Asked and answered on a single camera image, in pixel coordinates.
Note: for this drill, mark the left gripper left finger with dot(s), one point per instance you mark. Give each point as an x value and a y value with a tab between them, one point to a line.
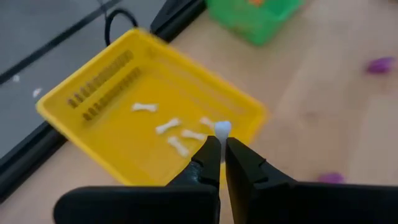
155	205

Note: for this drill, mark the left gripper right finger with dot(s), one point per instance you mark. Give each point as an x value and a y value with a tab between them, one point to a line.
311	205

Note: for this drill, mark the purple toy skeleton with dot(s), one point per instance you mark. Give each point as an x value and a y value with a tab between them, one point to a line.
331	178
381	65

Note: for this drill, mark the white toy bone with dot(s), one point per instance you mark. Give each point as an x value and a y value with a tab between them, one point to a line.
144	107
168	125
223	129
193	134
178	146

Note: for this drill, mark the yellow plastic basket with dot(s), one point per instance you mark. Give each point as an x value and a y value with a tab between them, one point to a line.
124	149

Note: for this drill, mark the white paper scrap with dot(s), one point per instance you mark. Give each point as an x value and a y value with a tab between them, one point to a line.
36	92

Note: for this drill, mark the green plastic basket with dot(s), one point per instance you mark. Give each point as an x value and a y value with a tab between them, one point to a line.
255	25

